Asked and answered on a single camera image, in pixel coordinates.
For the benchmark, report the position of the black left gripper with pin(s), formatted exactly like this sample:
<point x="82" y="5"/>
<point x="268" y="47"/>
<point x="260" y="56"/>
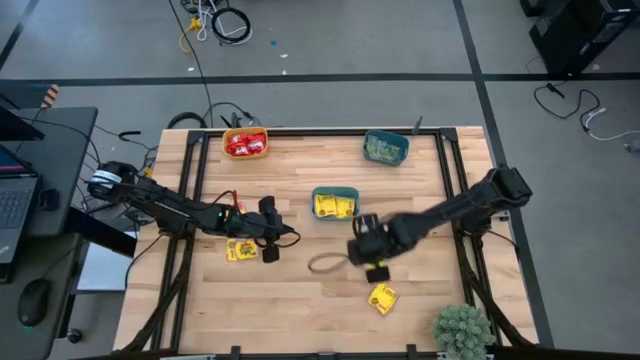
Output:
<point x="262" y="227"/>

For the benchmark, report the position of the dark grey desk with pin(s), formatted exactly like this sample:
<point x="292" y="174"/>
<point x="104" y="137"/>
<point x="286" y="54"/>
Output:
<point x="55" y="280"/>

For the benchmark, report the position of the black office desk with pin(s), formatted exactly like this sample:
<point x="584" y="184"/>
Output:
<point x="65" y="150"/>

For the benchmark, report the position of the green teal plastic bin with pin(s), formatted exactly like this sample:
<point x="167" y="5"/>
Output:
<point x="335" y="189"/>

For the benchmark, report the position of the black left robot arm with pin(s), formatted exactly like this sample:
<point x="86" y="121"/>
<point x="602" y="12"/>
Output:
<point x="170" y="207"/>

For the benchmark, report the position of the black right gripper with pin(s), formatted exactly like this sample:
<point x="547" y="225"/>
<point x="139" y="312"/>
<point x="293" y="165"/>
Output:
<point x="372" y="240"/>

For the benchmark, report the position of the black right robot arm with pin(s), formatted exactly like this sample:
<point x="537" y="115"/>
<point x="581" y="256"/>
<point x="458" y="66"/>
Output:
<point x="465" y="202"/>

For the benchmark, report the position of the orange plastic bin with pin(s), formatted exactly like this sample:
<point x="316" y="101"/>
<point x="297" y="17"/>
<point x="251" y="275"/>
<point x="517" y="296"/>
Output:
<point x="225" y="152"/>

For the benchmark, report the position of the black monitor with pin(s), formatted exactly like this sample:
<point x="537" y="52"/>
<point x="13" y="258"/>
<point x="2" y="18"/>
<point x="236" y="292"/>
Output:
<point x="17" y="129"/>

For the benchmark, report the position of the small black clamp post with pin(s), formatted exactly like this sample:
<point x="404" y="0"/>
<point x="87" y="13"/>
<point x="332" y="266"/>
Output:
<point x="418" y="123"/>

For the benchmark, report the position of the black desk leg bar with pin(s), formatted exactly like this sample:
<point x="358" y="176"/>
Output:
<point x="105" y="235"/>

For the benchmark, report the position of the orange black striped marker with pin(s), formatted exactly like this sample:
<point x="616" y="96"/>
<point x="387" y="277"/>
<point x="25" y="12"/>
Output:
<point x="50" y="96"/>

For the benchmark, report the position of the green artificial plant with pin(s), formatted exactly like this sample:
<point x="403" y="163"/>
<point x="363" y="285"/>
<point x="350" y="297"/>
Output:
<point x="464" y="332"/>

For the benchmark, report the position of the green candy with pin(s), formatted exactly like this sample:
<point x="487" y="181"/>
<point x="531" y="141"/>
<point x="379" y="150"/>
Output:
<point x="394" y="149"/>
<point x="385" y="157"/>
<point x="378" y="145"/>

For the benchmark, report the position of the grey floor plug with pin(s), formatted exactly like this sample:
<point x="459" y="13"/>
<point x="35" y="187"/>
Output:
<point x="634" y="146"/>

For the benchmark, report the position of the black computer mouse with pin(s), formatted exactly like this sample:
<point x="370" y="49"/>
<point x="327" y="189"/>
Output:
<point x="34" y="300"/>

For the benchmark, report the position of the black laptop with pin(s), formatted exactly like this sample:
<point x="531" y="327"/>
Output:
<point x="15" y="205"/>

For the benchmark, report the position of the black aluminium rig frame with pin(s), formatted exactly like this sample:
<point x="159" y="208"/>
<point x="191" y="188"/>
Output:
<point x="320" y="132"/>

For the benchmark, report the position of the black caster wheel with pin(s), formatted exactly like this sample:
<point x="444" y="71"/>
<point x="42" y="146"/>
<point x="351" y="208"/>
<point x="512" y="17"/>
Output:
<point x="75" y="336"/>

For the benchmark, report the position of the dark teal plastic bin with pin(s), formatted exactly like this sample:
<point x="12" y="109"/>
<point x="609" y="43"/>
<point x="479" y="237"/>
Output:
<point x="366" y="146"/>

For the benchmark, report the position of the small black puck device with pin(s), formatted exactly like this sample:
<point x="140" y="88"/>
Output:
<point x="49" y="199"/>

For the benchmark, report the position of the black computer cabinet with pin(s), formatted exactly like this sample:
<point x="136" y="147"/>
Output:
<point x="580" y="40"/>

